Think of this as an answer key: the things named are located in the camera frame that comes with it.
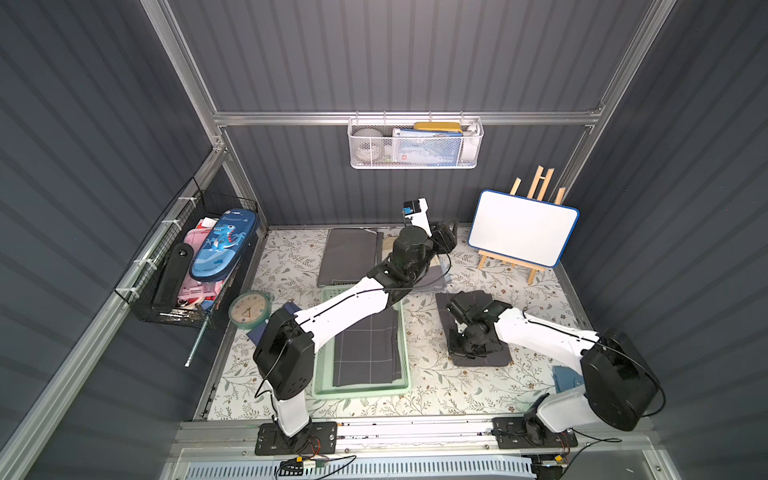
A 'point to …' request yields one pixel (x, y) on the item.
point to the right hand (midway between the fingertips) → (455, 353)
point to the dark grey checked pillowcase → (369, 351)
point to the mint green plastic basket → (324, 367)
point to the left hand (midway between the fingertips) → (460, 225)
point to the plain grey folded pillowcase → (348, 255)
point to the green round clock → (250, 309)
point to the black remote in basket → (173, 276)
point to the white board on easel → (526, 232)
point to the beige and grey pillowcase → (434, 275)
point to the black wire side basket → (200, 303)
